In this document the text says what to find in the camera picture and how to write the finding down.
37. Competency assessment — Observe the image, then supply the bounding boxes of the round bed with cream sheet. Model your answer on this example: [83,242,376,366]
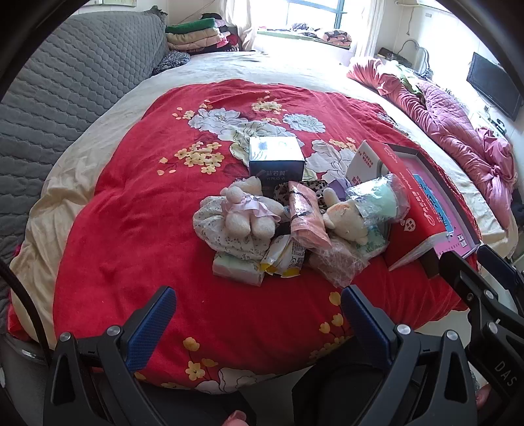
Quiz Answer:
[8,49,512,353]

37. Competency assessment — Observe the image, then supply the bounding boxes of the clothes on windowsill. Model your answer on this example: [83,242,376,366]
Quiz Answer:
[292,22,353,48]

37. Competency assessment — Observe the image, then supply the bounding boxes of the yellow white packet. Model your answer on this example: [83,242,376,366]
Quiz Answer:
[260,238,308,278]

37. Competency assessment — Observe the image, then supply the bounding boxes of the red and white box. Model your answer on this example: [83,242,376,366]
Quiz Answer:
[344,140,449,271]

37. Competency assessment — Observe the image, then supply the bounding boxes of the window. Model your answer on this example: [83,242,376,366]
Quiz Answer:
[282,0,373,50]

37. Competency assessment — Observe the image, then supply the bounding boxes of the leopard print pouch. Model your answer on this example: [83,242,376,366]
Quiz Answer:
[273,180,328,209]

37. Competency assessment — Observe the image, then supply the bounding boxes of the black case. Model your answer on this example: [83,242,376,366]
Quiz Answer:
[377,47,412,66]

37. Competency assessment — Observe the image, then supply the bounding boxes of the cream teddy bear pink dress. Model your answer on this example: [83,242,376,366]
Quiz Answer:
[221,176,285,239]

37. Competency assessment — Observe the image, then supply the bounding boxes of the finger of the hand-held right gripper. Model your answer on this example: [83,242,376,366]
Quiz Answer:
[477,244,524,312]
[439,250,498,324]

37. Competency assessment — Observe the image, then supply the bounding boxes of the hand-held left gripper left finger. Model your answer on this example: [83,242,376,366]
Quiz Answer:
[43,286,178,426]

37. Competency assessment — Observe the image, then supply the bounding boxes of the green towel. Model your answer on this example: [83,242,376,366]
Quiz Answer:
[346,174,410,226]

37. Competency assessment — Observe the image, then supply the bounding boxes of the red floral blanket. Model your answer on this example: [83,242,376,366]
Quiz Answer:
[6,79,479,394]

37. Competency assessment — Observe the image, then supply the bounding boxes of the grey box tray pink lining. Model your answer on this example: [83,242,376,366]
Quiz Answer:
[387,143,481,279]

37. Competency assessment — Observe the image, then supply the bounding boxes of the cream curtain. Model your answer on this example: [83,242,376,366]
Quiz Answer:
[225,0,258,52]
[354,0,383,58]

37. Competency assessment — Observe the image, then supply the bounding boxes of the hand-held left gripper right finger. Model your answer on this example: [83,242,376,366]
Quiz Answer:
[341,285,479,426]

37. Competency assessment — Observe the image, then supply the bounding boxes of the black flat television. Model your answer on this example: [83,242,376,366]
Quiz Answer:
[467,52,522,121]

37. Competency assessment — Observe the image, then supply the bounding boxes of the white heart-shaped frame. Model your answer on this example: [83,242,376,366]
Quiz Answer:
[399,39,430,68]

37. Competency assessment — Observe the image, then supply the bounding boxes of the small green tissue pack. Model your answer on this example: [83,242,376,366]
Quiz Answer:
[360,227,389,257]

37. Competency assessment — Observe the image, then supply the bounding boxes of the stack of folded blankets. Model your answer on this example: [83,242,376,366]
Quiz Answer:
[166,17,242,53]

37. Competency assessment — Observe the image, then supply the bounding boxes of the pink packaged cloth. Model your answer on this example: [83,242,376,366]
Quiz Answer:
[287,181,332,250]

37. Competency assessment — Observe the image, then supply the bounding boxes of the person's right hand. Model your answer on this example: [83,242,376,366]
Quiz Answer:
[476,382,493,410]

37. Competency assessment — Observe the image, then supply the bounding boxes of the blue tissue box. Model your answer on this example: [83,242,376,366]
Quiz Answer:
[249,136,306,193]

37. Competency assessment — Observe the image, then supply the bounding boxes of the purple packet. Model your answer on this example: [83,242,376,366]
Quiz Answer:
[327,178,348,201]

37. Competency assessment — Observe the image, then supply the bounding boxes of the green cloth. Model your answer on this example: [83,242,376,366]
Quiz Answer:
[399,69,422,95]

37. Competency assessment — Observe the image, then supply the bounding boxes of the large green tissue pack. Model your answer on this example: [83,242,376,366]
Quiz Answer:
[212,251,266,286]

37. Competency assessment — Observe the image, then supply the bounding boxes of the dark patterned pillow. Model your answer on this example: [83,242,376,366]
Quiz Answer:
[152,51,191,76]

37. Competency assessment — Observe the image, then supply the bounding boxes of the grey quilted headboard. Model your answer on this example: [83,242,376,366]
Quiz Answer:
[0,12,170,340]

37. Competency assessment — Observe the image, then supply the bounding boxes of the pink quilted duvet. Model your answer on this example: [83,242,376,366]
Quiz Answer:
[347,57,518,230]

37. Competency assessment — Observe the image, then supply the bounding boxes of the white floral cloth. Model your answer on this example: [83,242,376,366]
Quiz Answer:
[192,196,273,261]

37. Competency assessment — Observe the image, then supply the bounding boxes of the white cabinet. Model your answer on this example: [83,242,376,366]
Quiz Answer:
[471,108,510,138]

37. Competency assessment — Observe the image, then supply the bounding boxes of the black cable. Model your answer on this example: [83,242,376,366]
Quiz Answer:
[0,258,54,361]

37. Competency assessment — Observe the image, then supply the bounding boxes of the cream plush bear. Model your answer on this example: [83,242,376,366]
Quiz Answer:
[323,200,369,246]

